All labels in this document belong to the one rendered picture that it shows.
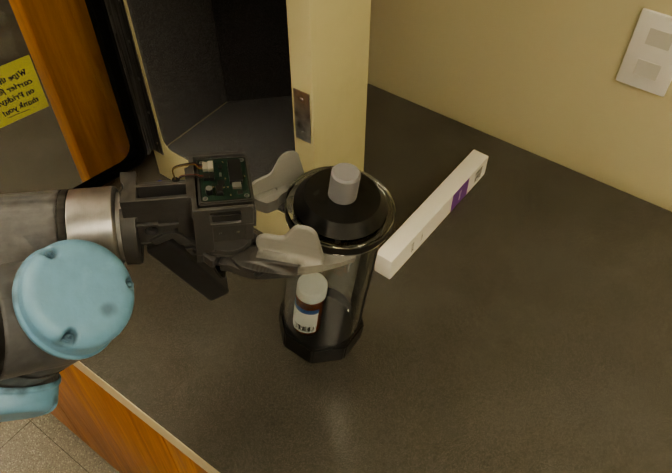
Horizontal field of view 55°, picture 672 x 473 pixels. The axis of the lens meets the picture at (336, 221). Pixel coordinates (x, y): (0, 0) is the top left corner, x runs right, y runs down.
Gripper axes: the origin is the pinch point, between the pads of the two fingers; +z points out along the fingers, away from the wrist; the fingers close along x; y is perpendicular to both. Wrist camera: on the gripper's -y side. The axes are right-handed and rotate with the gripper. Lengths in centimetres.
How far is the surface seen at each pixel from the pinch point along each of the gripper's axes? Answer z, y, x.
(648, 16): 47, 6, 25
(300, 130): -1.0, -1.2, 15.1
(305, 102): -0.8, 3.3, 14.6
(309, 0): -1.1, 15.7, 14.6
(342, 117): 4.6, -1.8, 17.6
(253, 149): -4.6, -18.5, 30.8
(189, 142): -13.8, -19.4, 34.4
